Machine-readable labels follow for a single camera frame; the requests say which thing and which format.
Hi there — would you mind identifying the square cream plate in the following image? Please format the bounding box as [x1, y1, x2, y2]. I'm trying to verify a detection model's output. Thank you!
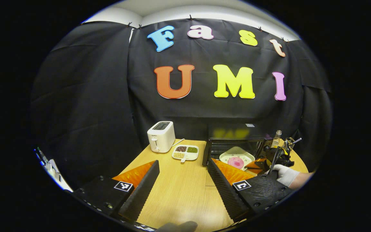
[219, 147, 256, 171]

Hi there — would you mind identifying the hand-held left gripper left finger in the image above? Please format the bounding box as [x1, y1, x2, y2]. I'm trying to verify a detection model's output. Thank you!
[73, 160, 160, 222]

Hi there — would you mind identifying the black backdrop cloth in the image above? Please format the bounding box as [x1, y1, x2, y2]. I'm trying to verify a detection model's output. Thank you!
[31, 19, 332, 190]

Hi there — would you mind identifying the clear glass bottle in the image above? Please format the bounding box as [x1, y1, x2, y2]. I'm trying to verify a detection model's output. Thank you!
[271, 130, 282, 149]

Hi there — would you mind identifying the wire mesh holder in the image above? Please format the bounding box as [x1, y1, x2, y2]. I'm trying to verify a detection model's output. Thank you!
[284, 138, 297, 152]

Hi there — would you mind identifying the white divided dish with grains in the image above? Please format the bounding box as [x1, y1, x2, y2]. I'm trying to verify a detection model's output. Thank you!
[172, 144, 199, 162]

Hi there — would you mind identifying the pink round food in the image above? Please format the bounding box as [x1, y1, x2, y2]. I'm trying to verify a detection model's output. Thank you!
[227, 157, 245, 169]

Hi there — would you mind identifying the white toaster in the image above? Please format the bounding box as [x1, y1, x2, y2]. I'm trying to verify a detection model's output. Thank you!
[147, 121, 176, 153]

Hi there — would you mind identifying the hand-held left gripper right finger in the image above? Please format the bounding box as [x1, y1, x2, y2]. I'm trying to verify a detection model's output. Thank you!
[207, 158, 294, 223]

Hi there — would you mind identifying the black electric oven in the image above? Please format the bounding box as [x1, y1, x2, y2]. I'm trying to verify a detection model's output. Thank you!
[202, 122, 271, 187]

